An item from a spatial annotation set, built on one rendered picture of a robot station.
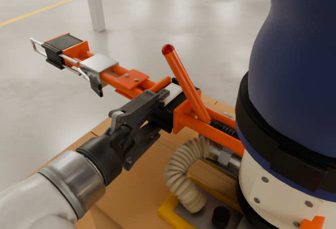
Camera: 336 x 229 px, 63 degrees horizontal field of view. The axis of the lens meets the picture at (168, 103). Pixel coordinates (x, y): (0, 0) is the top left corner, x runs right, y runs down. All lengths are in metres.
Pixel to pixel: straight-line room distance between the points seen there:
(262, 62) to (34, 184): 0.31
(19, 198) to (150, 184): 0.27
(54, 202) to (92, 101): 2.13
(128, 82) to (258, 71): 0.33
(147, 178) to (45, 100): 2.14
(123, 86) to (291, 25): 0.38
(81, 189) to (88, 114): 1.98
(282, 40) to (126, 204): 0.40
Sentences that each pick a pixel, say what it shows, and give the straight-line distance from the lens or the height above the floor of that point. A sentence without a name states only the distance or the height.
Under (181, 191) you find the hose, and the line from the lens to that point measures 0.48.
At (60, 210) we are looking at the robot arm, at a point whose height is 1.19.
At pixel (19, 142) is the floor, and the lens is 2.33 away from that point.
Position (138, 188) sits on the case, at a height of 1.03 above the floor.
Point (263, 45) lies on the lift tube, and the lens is 0.31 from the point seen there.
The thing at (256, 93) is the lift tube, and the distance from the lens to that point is 0.32.
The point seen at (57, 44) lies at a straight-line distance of 0.75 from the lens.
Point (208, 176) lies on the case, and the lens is 0.59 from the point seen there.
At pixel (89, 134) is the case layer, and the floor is 0.54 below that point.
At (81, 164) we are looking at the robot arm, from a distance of 0.40.
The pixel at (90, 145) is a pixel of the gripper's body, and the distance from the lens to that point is 0.43.
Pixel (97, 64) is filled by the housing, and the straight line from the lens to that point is 0.65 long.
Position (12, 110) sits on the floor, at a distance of 2.66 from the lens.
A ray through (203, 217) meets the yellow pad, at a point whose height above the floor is 1.06.
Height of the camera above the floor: 1.51
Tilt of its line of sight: 39 degrees down
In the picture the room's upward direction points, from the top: straight up
